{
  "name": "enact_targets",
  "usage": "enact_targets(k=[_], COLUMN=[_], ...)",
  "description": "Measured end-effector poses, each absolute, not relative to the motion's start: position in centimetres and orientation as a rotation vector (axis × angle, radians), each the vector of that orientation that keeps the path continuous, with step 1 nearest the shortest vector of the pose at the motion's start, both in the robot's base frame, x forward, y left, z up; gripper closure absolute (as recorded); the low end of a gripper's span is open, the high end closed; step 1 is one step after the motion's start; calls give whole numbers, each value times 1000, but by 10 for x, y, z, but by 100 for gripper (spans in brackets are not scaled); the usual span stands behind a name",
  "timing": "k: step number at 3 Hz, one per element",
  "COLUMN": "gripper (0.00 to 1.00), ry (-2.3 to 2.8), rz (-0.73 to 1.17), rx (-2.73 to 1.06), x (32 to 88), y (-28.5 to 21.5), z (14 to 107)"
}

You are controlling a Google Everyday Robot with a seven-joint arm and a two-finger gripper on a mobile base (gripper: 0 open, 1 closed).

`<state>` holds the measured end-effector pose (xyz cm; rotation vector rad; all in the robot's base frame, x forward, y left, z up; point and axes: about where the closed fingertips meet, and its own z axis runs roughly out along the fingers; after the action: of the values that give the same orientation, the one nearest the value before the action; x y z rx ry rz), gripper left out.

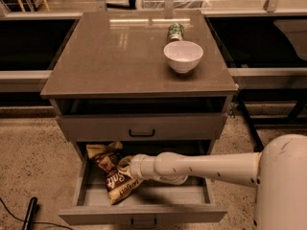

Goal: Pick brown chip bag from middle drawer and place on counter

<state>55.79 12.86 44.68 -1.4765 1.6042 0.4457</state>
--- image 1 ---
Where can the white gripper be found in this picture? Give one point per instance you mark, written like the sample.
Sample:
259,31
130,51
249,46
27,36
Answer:
135,168

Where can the brown sea salt chip bag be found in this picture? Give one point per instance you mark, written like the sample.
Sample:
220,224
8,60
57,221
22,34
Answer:
119,183

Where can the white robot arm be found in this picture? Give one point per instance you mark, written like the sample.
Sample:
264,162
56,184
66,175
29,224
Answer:
278,173

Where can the closed grey top drawer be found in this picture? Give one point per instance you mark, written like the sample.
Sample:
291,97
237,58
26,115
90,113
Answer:
93,128

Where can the open grey middle drawer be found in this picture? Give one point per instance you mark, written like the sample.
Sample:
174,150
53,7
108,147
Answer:
148,206

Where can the grey drawer cabinet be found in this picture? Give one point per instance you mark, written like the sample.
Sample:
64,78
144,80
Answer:
113,64

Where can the black bar on floor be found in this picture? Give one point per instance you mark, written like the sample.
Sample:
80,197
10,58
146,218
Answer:
30,214

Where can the white ceramic bowl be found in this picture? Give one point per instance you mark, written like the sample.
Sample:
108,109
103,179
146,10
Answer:
183,56

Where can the green soda can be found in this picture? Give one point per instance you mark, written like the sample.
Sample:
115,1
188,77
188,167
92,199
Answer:
175,32

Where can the black table leg frame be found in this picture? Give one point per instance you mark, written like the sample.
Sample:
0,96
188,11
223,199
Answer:
292,121

